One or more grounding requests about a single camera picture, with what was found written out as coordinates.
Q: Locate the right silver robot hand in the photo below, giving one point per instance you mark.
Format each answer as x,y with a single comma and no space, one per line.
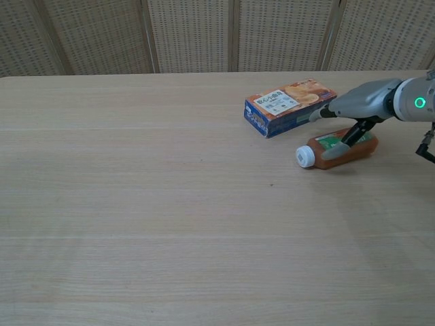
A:
360,105

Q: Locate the orange sauce bottle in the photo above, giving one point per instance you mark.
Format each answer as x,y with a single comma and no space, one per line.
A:
340,149

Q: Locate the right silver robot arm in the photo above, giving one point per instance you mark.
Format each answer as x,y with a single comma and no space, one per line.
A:
416,98

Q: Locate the orange blue cookie box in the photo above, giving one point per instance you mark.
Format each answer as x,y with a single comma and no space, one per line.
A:
289,107

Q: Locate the woven bamboo folding screen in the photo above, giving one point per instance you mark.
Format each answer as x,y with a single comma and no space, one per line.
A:
217,35

